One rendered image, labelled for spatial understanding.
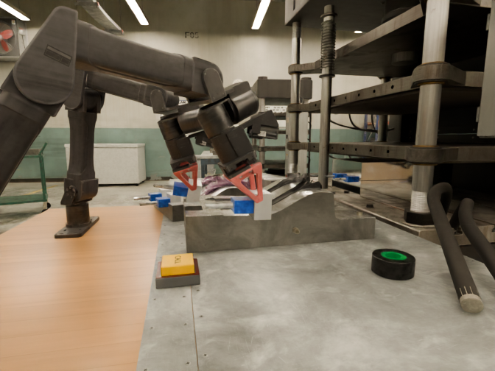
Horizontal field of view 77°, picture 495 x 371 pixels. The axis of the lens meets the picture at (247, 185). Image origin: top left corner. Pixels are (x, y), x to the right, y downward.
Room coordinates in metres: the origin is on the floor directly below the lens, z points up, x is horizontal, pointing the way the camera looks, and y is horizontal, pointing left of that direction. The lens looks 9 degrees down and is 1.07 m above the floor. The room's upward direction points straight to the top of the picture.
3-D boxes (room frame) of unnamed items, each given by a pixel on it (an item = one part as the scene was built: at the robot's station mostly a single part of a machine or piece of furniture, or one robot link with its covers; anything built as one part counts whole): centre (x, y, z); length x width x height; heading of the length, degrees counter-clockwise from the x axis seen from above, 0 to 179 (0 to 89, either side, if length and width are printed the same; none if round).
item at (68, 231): (0.91, 0.51, 0.84); 0.20 x 0.07 x 0.08; 11
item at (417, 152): (1.64, -0.81, 0.96); 1.29 x 0.83 x 0.18; 13
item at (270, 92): (5.72, -0.58, 1.03); 1.54 x 0.94 x 2.06; 6
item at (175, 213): (1.21, 0.09, 0.86); 0.50 x 0.26 x 0.11; 120
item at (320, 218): (0.88, -0.07, 0.87); 0.50 x 0.26 x 0.14; 103
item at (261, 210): (0.62, 0.02, 0.93); 0.13 x 0.05 x 0.05; 103
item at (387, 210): (1.65, -0.80, 0.76); 1.30 x 0.84 x 0.07; 13
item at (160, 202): (1.02, 0.29, 0.86); 0.13 x 0.05 x 0.05; 120
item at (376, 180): (1.59, -0.73, 0.87); 0.50 x 0.27 x 0.17; 103
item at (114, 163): (7.11, 3.20, 0.47); 1.52 x 0.77 x 0.94; 96
